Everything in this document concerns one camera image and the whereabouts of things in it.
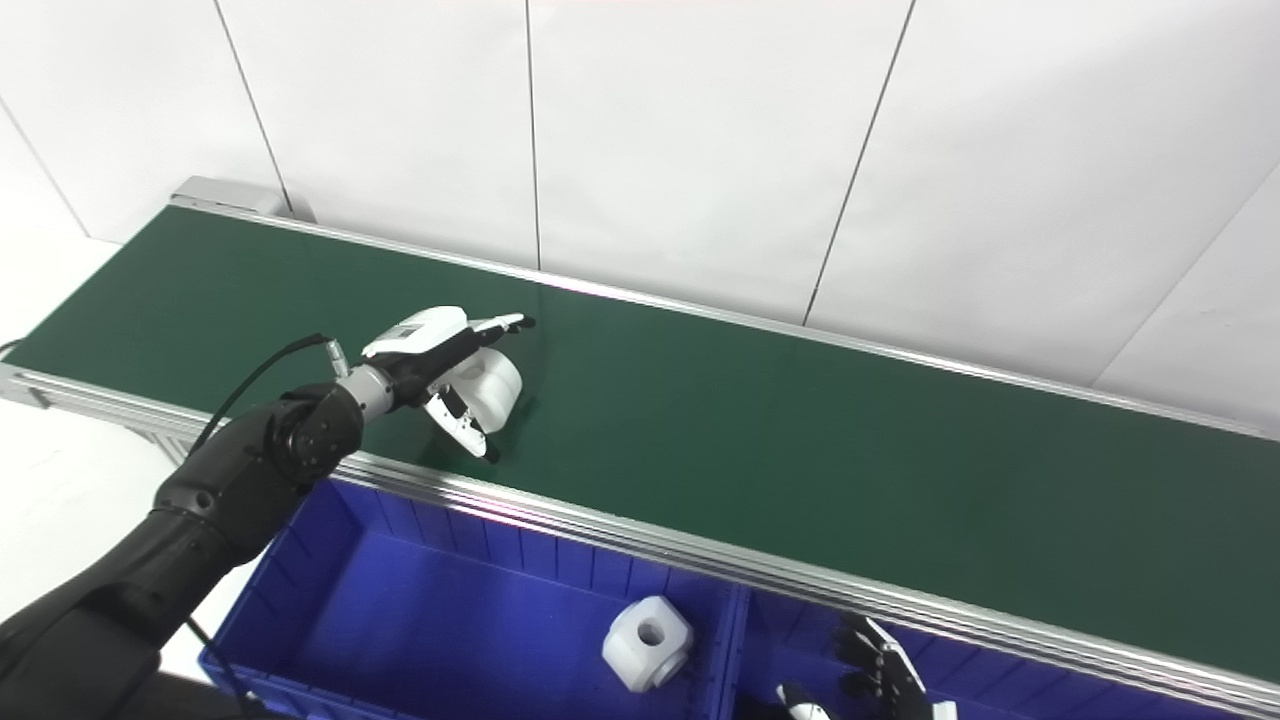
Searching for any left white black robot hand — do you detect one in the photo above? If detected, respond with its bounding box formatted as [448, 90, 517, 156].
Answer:
[361, 306, 537, 464]

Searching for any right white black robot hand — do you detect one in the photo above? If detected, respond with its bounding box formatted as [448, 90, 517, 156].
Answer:
[777, 614, 959, 720]

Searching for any white round plastic part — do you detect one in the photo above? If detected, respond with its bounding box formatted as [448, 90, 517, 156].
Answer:
[440, 346, 525, 437]

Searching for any blue plastic bin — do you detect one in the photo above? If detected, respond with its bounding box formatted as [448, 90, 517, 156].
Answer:
[197, 478, 749, 720]
[720, 584, 1280, 720]

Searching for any white cubic part with hole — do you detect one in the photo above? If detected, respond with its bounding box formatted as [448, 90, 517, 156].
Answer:
[601, 595, 695, 694]

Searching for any green conveyor belt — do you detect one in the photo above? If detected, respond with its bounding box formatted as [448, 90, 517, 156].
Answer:
[0, 178, 1280, 720]
[4, 205, 1280, 683]

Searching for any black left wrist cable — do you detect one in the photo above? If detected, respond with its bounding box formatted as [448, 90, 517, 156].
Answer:
[183, 333, 353, 720]

